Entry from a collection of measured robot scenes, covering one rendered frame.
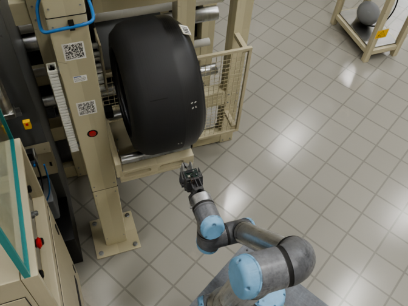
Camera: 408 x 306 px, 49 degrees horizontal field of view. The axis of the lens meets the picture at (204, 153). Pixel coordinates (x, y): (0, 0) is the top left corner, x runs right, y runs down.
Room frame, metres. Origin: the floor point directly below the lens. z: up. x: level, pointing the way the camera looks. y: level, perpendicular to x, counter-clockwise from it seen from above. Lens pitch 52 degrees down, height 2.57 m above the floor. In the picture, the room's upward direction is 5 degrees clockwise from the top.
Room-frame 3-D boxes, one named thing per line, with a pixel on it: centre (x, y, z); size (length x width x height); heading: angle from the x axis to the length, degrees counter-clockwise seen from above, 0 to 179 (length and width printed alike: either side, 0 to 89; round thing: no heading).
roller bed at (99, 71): (1.65, 0.64, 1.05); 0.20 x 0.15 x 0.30; 113
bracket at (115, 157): (1.32, 0.45, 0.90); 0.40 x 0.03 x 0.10; 23
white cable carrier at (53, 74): (1.21, 0.58, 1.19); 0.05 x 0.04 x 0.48; 23
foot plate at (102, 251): (1.27, 0.51, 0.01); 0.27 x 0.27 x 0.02; 23
